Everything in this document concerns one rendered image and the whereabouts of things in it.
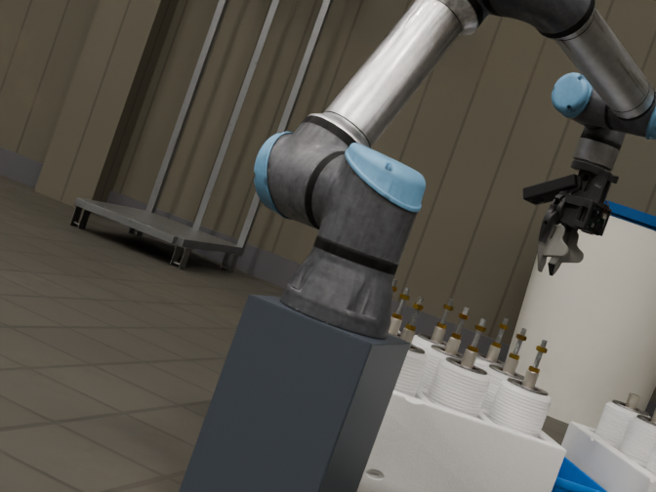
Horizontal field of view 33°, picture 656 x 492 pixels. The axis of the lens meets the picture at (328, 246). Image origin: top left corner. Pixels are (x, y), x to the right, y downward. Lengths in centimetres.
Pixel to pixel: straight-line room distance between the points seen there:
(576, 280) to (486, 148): 97
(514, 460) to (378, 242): 64
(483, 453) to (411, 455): 12
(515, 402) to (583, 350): 180
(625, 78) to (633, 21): 273
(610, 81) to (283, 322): 69
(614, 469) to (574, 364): 162
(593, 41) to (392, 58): 31
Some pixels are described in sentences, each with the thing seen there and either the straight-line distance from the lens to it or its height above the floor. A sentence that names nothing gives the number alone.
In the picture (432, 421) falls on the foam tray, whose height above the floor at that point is 16.
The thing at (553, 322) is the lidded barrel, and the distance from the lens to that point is 378.
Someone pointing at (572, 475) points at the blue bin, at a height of 10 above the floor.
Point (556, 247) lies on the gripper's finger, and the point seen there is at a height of 50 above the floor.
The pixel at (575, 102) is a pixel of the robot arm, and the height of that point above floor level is 75.
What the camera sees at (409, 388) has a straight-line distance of 191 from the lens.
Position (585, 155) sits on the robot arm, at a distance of 207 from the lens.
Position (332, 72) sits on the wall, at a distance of 478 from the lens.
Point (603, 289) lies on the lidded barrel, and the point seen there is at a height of 45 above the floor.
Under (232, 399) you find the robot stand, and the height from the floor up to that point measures 16.
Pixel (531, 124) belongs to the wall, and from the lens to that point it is 451.
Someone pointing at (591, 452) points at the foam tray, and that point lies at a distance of 226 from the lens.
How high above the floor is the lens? 46
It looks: 3 degrees down
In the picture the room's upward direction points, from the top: 20 degrees clockwise
